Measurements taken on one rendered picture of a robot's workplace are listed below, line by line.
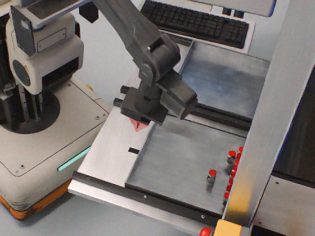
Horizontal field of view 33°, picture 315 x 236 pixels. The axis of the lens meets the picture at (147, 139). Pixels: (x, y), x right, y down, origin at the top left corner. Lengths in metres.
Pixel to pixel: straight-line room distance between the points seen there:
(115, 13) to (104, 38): 2.10
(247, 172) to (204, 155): 0.42
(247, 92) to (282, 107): 0.74
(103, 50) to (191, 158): 1.71
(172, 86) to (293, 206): 0.35
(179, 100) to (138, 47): 0.14
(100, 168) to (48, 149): 0.84
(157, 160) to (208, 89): 0.32
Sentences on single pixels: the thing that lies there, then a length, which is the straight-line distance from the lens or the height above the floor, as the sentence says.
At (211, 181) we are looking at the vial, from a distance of 1.38.
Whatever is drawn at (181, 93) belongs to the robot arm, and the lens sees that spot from 1.07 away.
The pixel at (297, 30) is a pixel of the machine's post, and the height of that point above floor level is 1.55.
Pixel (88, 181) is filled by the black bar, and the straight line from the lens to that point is 1.37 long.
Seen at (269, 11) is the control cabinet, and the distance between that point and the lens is 2.05.
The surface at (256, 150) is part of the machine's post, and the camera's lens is 1.00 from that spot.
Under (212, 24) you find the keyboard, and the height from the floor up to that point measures 0.83.
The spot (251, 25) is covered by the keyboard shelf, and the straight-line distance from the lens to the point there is 2.02.
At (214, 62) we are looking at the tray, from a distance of 1.72.
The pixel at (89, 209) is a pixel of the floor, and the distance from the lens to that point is 2.37.
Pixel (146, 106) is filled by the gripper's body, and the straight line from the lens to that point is 1.15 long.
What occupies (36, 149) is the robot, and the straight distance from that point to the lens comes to 2.23.
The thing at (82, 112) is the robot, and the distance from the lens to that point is 2.35.
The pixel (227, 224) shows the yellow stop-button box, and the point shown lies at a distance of 1.17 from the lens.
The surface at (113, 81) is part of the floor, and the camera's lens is 2.88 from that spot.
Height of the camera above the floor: 2.02
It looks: 51 degrees down
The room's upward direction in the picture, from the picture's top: 5 degrees clockwise
